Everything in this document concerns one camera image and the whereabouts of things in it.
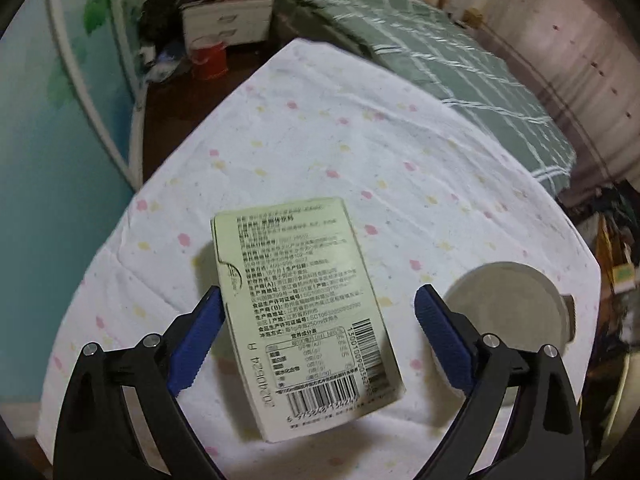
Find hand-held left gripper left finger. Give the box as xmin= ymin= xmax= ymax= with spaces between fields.
xmin=52 ymin=285 xmax=226 ymax=480

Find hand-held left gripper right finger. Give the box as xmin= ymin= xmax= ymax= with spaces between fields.
xmin=414 ymin=284 xmax=586 ymax=480

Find pale green drink carton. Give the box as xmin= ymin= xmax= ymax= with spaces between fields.
xmin=210 ymin=197 xmax=405 ymax=444

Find white dotted tablecloth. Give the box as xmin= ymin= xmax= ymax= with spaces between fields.
xmin=37 ymin=37 xmax=601 ymax=480

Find dark clothes heap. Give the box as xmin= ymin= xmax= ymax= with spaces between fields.
xmin=565 ymin=180 xmax=640 ymax=241

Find frosted glass sliding door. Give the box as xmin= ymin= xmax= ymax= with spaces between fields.
xmin=0 ymin=0 xmax=147 ymax=411

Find bed with green plaid cover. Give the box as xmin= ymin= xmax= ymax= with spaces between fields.
xmin=275 ymin=0 xmax=576 ymax=196

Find plastic bags on floor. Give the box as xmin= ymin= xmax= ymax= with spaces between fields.
xmin=137 ymin=42 xmax=186 ymax=84

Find red bucket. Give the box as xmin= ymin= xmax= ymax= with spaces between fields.
xmin=189 ymin=37 xmax=229 ymax=81

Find pink beige curtain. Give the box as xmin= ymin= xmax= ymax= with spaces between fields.
xmin=450 ymin=0 xmax=640 ymax=201

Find white nightstand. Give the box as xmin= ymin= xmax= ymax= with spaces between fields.
xmin=180 ymin=0 xmax=276 ymax=51

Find pile of dark clothes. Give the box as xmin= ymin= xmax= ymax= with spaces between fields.
xmin=137 ymin=0 xmax=278 ymax=56

